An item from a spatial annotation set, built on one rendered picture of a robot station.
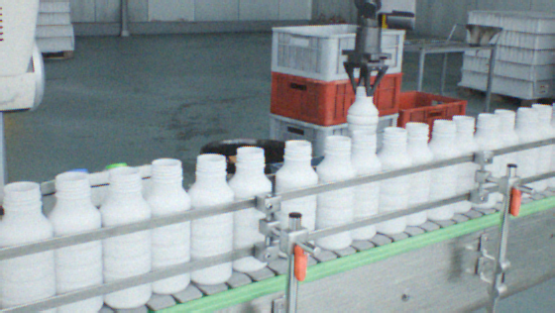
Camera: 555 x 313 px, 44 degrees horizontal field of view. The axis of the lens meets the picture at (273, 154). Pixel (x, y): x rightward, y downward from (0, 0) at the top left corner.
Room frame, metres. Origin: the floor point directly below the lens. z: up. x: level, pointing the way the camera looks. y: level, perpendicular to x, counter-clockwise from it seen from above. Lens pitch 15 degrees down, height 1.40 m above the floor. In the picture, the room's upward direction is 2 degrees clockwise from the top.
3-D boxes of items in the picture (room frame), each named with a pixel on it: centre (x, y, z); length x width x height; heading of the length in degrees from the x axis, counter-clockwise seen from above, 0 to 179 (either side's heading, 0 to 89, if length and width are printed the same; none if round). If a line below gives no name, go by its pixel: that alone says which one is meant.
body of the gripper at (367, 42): (1.56, -0.20, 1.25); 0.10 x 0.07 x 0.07; 38
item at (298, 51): (3.62, -0.31, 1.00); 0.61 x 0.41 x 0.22; 135
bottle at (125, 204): (0.77, 0.17, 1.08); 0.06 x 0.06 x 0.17
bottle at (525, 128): (1.27, -0.47, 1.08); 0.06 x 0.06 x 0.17
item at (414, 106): (4.13, -0.81, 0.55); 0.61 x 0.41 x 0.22; 131
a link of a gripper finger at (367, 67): (1.55, -0.20, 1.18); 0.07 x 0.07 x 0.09; 38
